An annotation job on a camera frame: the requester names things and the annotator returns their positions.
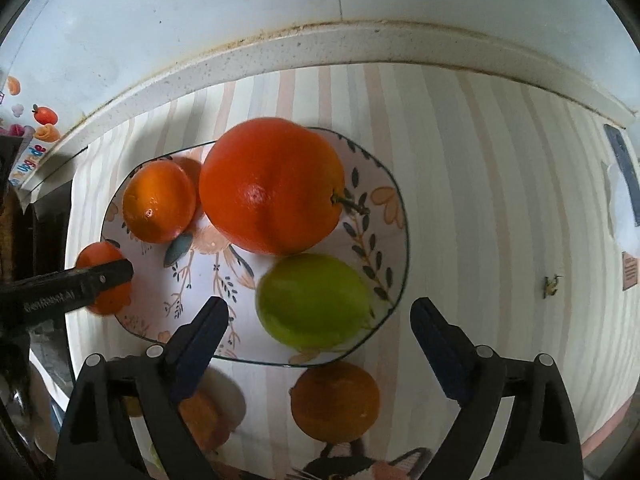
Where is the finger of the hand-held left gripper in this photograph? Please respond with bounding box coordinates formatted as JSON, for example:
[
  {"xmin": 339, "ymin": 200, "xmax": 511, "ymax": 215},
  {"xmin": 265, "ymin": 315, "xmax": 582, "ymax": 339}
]
[{"xmin": 47, "ymin": 258, "xmax": 135, "ymax": 307}]

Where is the green lemon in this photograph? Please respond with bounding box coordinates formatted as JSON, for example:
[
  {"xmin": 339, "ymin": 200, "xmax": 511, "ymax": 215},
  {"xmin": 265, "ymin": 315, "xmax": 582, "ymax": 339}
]
[{"xmin": 255, "ymin": 253, "xmax": 384, "ymax": 352}]

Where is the round orange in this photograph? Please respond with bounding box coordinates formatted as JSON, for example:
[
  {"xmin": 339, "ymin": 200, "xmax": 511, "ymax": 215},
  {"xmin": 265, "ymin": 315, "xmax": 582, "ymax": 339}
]
[{"xmin": 290, "ymin": 361, "xmax": 381, "ymax": 444}]

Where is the brown label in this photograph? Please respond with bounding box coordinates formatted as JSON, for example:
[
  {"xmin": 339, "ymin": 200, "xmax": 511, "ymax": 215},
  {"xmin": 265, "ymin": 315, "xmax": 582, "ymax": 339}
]
[{"xmin": 621, "ymin": 252, "xmax": 640, "ymax": 291}]

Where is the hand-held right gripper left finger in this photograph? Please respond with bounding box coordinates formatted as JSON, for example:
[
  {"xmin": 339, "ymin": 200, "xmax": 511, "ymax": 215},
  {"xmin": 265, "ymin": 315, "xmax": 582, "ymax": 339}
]
[{"xmin": 56, "ymin": 296, "xmax": 231, "ymax": 480}]

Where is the partly hidden orange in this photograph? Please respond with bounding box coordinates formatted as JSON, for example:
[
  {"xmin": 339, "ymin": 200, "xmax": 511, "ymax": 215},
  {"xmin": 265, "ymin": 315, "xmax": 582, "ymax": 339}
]
[{"xmin": 176, "ymin": 389, "xmax": 232, "ymax": 454}]

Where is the medium orange tangerine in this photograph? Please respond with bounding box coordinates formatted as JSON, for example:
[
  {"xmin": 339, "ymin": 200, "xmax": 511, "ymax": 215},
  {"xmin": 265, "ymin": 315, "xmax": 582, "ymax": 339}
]
[{"xmin": 122, "ymin": 159, "xmax": 197, "ymax": 244}]

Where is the dark appliance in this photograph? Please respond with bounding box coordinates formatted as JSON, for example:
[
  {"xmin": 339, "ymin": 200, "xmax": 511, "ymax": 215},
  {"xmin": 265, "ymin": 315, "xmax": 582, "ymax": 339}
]
[{"xmin": 0, "ymin": 135, "xmax": 75, "ymax": 283}]

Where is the large orange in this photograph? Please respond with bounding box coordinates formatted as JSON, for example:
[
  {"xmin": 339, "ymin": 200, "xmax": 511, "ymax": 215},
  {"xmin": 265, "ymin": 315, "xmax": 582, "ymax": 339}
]
[{"xmin": 199, "ymin": 117, "xmax": 368, "ymax": 256}]

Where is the colourful lettered wall sticker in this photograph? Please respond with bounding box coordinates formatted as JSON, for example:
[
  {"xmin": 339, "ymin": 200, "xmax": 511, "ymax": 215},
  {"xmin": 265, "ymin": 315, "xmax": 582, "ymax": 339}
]
[{"xmin": 9, "ymin": 138, "xmax": 51, "ymax": 187}]

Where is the small red-orange tangerine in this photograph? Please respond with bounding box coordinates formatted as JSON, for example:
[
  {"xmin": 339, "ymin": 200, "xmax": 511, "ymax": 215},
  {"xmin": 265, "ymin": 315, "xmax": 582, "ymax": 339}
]
[{"xmin": 75, "ymin": 241, "xmax": 134, "ymax": 317}]

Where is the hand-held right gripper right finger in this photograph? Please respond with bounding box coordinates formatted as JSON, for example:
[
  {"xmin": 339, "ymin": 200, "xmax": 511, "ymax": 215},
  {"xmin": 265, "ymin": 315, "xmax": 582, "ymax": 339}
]
[{"xmin": 410, "ymin": 297, "xmax": 585, "ymax": 480}]

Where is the black flat object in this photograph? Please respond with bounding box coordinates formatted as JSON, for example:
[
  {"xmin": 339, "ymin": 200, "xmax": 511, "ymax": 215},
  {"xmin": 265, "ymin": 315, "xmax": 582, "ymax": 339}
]
[{"xmin": 603, "ymin": 123, "xmax": 640, "ymax": 227}]

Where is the floral ceramic plate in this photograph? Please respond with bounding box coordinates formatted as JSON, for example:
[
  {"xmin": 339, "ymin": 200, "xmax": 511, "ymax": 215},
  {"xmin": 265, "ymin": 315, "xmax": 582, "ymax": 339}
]
[{"xmin": 100, "ymin": 127, "xmax": 411, "ymax": 367}]

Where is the striped tablecloth with cat print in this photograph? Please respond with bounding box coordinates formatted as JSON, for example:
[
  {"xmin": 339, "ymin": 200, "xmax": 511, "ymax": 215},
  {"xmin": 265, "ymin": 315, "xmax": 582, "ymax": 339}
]
[{"xmin": 64, "ymin": 62, "xmax": 640, "ymax": 480}]

